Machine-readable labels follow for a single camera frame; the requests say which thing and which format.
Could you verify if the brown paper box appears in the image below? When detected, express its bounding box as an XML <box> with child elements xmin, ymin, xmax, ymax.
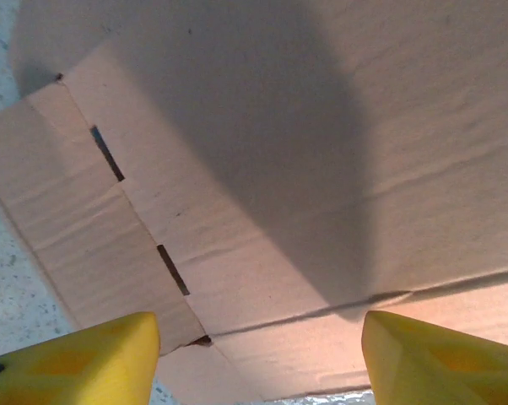
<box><xmin>0</xmin><ymin>0</ymin><xmax>508</xmax><ymax>402</ymax></box>

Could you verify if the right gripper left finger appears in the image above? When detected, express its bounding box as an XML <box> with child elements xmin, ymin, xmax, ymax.
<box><xmin>0</xmin><ymin>310</ymin><xmax>161</xmax><ymax>405</ymax></box>

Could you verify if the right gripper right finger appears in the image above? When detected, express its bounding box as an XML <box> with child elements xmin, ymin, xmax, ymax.
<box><xmin>360</xmin><ymin>310</ymin><xmax>508</xmax><ymax>405</ymax></box>

